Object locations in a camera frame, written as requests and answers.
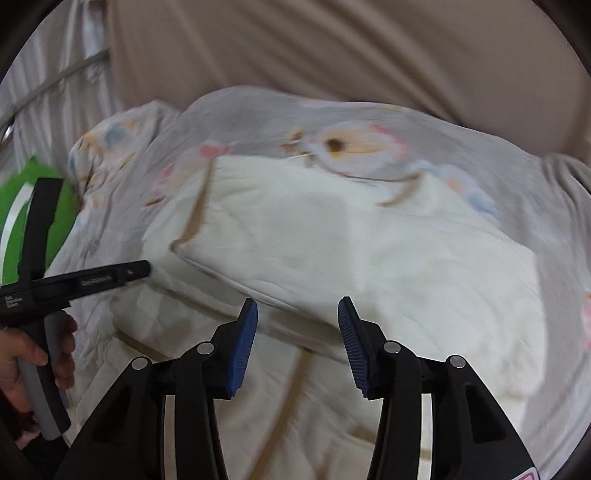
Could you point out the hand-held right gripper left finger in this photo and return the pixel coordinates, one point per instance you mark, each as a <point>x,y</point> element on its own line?
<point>241,350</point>

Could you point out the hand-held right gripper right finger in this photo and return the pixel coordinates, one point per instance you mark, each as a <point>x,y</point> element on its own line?
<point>354,350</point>

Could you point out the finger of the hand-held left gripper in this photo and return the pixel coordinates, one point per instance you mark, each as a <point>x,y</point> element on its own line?
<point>39,230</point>
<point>106,274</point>

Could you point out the white quilted pillow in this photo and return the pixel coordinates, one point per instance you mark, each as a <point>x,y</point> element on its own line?
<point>346,240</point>

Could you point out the person's left hand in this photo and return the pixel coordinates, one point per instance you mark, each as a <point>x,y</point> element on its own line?
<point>14,350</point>

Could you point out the green white-striped bag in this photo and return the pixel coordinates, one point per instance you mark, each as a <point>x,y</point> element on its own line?
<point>60,221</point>

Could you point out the white pleated curtain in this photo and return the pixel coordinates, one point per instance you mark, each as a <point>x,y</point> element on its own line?
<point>69,92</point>

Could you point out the grey floral blanket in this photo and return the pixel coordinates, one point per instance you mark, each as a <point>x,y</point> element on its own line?
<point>258,120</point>

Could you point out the grey cloth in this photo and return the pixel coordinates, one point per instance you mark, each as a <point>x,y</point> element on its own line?
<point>570,194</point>

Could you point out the beige bed sheet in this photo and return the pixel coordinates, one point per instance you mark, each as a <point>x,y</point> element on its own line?
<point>323,46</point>

